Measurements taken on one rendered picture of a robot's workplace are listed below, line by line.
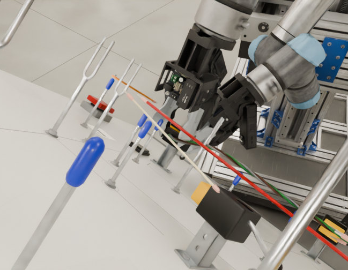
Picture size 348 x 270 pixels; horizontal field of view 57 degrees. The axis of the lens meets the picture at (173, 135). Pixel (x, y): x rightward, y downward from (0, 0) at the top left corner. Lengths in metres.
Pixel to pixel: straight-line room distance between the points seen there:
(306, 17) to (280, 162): 1.14
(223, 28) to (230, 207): 0.27
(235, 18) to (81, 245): 0.36
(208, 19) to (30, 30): 3.07
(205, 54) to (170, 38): 2.60
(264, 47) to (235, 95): 0.21
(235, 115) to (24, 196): 0.51
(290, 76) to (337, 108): 1.61
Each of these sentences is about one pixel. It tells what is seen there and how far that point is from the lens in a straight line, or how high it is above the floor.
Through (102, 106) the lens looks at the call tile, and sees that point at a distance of 0.75.
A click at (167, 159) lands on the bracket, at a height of 1.11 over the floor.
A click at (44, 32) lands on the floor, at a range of 3.40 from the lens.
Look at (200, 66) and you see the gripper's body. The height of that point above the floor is 1.34.
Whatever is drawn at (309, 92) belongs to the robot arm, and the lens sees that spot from 0.79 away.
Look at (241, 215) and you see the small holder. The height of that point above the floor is 1.37.
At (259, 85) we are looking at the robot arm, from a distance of 0.69.
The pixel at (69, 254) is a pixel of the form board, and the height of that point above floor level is 1.42.
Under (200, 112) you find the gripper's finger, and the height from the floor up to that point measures 1.24.
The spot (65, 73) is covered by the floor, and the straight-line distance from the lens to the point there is 2.81.
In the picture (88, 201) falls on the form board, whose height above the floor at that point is 1.37.
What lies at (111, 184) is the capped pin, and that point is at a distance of 0.37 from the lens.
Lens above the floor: 1.63
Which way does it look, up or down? 48 degrees down
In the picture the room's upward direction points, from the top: straight up
